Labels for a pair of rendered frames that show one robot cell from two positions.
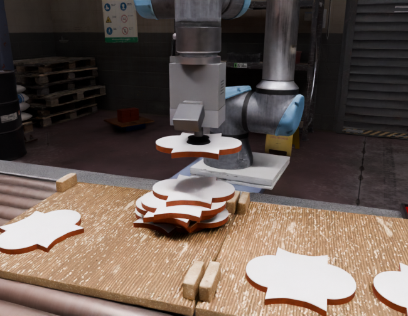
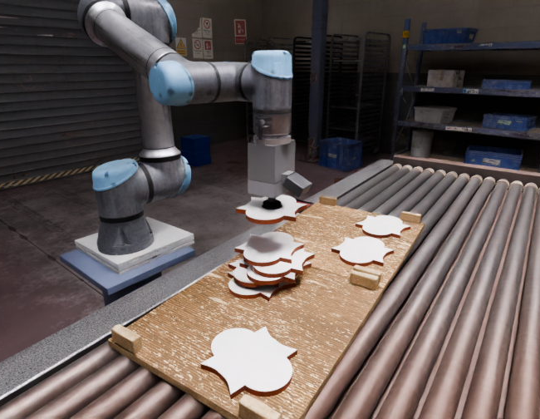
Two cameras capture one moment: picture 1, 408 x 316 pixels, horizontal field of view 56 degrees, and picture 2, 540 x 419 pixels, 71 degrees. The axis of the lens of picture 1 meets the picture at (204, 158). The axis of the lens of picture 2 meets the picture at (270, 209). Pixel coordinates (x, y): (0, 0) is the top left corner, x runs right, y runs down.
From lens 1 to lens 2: 0.86 m
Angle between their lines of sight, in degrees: 68
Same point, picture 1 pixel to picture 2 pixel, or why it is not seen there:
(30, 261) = (308, 366)
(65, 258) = (309, 342)
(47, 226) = (251, 351)
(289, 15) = not seen: hidden behind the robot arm
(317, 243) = (324, 238)
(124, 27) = not seen: outside the picture
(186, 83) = (282, 160)
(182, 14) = (282, 104)
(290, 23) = not seen: hidden behind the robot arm
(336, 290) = (377, 243)
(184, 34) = (284, 120)
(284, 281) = (368, 253)
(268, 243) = (318, 251)
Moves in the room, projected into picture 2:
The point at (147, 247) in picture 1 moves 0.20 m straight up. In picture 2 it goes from (307, 298) to (311, 204)
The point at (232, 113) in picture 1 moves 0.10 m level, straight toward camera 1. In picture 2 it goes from (139, 190) to (171, 194)
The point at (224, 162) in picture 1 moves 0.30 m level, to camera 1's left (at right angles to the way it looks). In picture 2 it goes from (144, 241) to (56, 303)
